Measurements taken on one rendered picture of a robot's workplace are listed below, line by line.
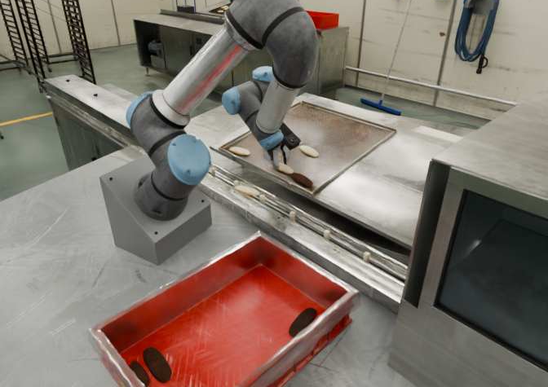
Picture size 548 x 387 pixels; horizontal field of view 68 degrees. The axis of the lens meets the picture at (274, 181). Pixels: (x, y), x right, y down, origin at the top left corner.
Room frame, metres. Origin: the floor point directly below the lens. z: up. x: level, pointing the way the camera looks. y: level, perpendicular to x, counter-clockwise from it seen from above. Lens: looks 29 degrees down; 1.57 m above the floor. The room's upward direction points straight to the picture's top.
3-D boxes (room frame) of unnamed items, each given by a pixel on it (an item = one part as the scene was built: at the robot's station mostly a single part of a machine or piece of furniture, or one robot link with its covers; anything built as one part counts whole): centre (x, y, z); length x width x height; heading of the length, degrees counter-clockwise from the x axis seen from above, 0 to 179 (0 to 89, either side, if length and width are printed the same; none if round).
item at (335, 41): (5.06, -0.45, 0.44); 0.70 x 0.55 x 0.87; 44
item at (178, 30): (5.50, 0.53, 0.51); 3.00 x 1.26 x 1.03; 44
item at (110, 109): (2.07, 0.90, 0.89); 1.25 x 0.18 x 0.09; 44
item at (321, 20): (5.06, -0.45, 0.94); 0.51 x 0.36 x 0.13; 48
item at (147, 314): (0.62, 0.09, 0.88); 0.49 x 0.34 x 0.10; 135
